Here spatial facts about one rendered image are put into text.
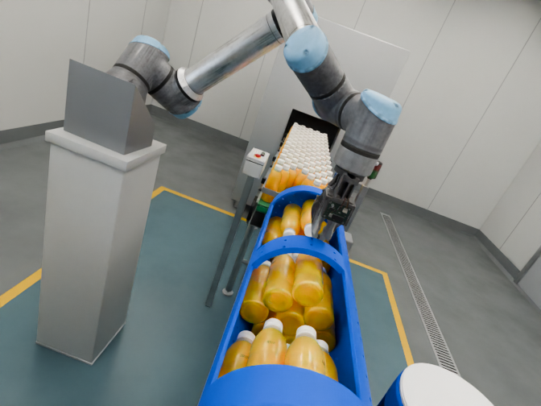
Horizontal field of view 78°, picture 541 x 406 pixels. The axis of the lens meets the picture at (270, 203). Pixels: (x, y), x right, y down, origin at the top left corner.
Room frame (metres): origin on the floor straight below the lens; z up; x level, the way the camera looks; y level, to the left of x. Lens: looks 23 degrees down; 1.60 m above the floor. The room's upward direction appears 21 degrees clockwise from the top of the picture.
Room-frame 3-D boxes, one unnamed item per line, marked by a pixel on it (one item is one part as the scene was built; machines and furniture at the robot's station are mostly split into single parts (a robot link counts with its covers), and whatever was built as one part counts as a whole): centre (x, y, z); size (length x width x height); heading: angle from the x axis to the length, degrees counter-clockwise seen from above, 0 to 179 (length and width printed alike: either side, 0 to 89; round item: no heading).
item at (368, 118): (0.75, -0.14, 1.54); 0.10 x 0.09 x 0.12; 37
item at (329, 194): (0.74, -0.14, 1.37); 0.09 x 0.08 x 0.12; 0
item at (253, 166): (1.77, 0.15, 1.05); 0.20 x 0.10 x 0.10; 0
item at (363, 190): (1.95, -0.50, 0.55); 0.04 x 0.04 x 1.10; 0
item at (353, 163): (0.75, -0.15, 1.45); 0.10 x 0.09 x 0.05; 90
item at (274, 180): (1.68, 0.03, 0.99); 0.07 x 0.07 x 0.19
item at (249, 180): (1.77, 0.15, 0.50); 0.04 x 0.04 x 1.00; 0
